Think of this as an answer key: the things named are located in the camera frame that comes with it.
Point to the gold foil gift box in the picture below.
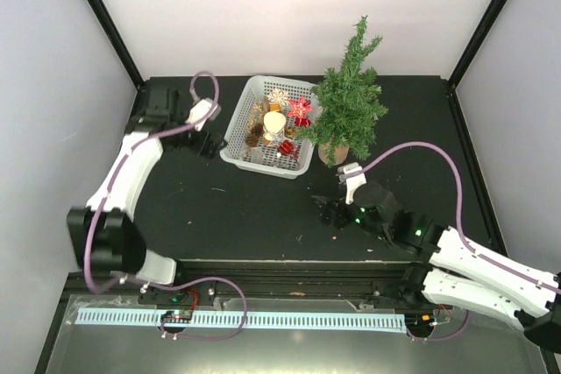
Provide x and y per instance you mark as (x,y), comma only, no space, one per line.
(275,107)

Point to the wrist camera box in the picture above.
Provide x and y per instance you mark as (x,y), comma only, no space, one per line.
(201,112)
(351,177)

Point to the light blue slotted cable duct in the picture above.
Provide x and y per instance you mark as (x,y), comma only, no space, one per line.
(137,317)

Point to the left black frame post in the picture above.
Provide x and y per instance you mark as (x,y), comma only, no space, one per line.
(111,31)

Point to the silver star topper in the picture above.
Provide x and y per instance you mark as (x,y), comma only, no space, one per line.
(274,140)

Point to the small green christmas tree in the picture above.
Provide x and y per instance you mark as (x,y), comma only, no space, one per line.
(349,98)

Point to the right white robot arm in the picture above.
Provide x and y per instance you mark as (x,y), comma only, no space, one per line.
(447,270)

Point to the white snowflake ornament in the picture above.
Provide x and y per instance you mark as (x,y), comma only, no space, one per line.
(279,97)

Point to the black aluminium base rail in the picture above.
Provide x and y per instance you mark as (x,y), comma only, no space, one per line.
(370,283)

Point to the black frame post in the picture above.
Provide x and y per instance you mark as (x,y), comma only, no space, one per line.
(484,26)
(111,31)

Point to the white plastic basket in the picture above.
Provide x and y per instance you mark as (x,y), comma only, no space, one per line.
(263,158)

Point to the right black frame post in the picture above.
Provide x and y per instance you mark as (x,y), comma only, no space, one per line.
(484,26)

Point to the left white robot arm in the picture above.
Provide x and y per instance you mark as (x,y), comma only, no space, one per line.
(108,245)

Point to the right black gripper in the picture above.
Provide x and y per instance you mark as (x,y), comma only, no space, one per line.
(339,221)

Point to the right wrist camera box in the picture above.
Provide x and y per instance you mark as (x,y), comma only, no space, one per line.
(351,177)

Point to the red glitter star ornament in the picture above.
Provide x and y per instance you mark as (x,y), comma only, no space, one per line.
(300,108)

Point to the brown pine cone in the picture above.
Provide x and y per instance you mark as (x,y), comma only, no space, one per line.
(252,140)

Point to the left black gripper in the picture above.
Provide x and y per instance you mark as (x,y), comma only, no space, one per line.
(211,149)

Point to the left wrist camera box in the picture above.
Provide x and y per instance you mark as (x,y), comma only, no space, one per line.
(201,112)

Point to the wooden tree base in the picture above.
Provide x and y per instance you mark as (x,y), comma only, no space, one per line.
(332,155)

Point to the red gift box ornament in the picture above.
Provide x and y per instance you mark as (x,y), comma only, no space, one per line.
(286,148)

